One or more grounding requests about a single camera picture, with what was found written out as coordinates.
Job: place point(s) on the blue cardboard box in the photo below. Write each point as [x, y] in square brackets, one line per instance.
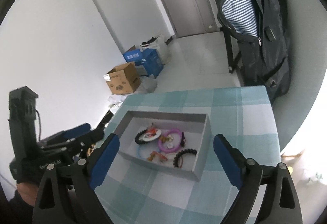
[147, 62]

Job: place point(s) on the teal plaid tablecloth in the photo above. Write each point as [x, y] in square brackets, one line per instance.
[132, 193]

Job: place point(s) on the red clear-dome capsule charm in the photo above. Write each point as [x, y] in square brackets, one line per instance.
[152, 130]

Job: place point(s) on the person's left hand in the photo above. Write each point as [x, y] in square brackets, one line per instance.
[28, 192]

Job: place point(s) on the grey cardboard storage box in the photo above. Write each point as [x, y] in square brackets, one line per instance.
[187, 162]

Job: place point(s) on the black hanging jacket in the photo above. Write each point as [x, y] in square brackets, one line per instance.
[264, 58]

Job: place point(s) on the white China print badge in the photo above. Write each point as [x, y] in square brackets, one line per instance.
[145, 137]

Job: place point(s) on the small black hair clip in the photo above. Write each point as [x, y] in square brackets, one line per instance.
[183, 140]

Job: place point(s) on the white crumpled plastic bag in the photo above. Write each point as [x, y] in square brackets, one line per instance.
[148, 85]

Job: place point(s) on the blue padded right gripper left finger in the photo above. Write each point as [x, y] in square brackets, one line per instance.
[67, 193]

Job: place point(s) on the brown cardboard box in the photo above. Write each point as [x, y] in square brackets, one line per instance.
[123, 79]

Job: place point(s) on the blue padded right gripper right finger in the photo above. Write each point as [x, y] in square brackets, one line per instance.
[280, 203]

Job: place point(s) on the striped shirt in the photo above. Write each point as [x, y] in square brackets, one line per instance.
[241, 15]

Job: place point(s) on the red cartoon car charm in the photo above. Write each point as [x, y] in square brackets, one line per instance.
[157, 156]

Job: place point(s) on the black coat rack frame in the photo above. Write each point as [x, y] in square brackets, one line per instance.
[232, 60]

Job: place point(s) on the cream flower earring charm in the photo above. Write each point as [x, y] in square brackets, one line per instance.
[170, 138]

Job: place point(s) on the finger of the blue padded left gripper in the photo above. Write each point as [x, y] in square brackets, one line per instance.
[79, 145]
[65, 135]

